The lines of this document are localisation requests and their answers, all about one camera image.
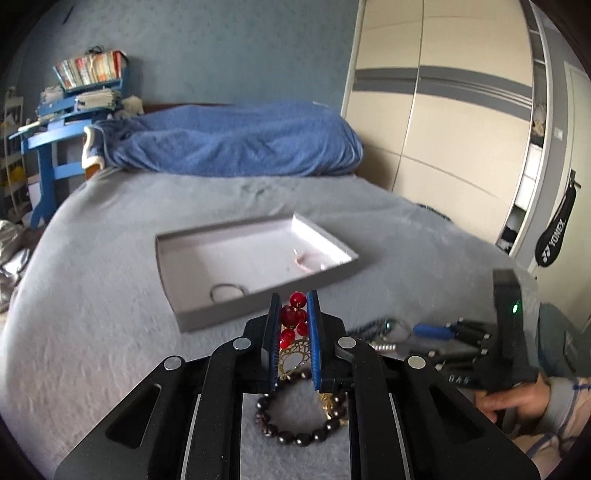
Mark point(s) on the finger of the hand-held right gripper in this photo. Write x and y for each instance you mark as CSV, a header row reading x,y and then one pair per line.
x,y
461,357
429,331

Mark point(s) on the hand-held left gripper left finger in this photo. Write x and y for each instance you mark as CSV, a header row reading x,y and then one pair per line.
x,y
272,337

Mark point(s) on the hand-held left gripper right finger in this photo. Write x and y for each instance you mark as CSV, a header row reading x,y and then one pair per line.
x,y
315,341

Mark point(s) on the red bead gold pendant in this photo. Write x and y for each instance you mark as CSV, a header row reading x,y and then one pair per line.
x,y
291,316

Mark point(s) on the grey cardboard tray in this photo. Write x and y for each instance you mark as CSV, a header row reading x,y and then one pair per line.
x,y
231,258

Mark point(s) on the person's right hand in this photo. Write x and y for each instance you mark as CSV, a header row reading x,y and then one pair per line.
x,y
521,399

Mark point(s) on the person's grey top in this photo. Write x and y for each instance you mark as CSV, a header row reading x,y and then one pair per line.
x,y
558,341

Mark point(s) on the black racket bag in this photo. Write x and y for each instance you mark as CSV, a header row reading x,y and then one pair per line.
x,y
554,235

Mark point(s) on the grey bed cover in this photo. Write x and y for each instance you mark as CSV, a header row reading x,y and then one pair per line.
x,y
115,277

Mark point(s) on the cream wardrobe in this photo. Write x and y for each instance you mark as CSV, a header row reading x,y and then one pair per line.
x,y
461,138

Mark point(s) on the blue blanket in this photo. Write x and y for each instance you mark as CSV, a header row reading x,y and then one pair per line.
x,y
231,138

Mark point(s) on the brown wooden headboard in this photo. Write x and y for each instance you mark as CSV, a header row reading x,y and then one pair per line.
x,y
175,106

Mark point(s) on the white plush toy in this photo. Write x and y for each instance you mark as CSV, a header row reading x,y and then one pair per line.
x,y
131,106

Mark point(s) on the silver bag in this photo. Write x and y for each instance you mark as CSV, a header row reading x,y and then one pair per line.
x,y
11,258

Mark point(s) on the stack of papers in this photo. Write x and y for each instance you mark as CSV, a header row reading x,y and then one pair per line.
x,y
97,99

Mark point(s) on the blue wooden desk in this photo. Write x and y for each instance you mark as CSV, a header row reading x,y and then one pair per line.
x,y
48,138

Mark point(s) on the yellow toy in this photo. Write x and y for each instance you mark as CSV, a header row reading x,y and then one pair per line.
x,y
16,174

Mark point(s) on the row of books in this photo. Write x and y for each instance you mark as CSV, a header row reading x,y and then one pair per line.
x,y
87,69

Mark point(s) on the white shelf rack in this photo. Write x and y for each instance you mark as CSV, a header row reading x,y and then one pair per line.
x,y
11,138

